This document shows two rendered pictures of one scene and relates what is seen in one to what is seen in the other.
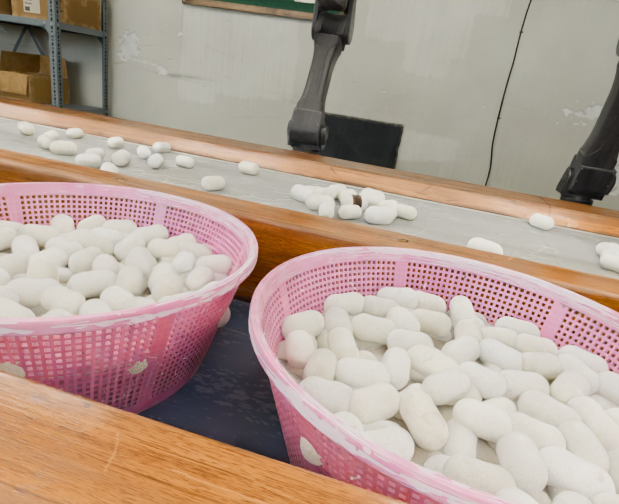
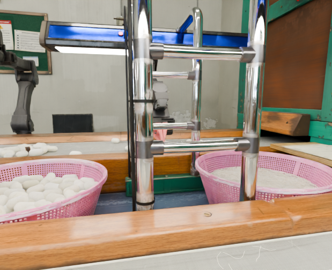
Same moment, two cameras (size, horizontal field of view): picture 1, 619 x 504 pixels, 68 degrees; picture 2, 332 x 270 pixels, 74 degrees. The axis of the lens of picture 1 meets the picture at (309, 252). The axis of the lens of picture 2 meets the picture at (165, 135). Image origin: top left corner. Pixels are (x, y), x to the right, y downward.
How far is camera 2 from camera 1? 25 cm
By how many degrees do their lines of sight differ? 25
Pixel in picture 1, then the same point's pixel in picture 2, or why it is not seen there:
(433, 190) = (74, 137)
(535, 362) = (61, 185)
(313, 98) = (21, 109)
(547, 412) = (51, 198)
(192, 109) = not seen: outside the picture
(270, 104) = not seen: hidden behind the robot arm
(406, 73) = (87, 91)
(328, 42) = (24, 84)
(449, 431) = not seen: hidden behind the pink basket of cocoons
